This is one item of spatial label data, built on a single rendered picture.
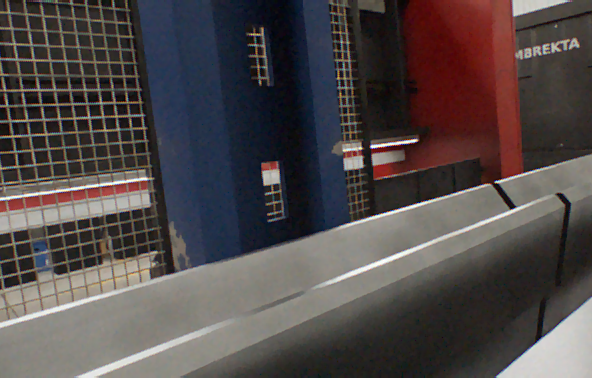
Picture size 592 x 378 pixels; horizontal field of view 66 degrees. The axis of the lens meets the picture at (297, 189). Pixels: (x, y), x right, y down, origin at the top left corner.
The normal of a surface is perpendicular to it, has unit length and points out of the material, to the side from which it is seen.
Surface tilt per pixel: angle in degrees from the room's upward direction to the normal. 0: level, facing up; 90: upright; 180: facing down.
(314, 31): 90
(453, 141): 90
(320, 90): 90
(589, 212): 99
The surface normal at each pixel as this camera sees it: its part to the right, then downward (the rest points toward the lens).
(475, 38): -0.74, 0.15
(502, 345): 0.65, 0.17
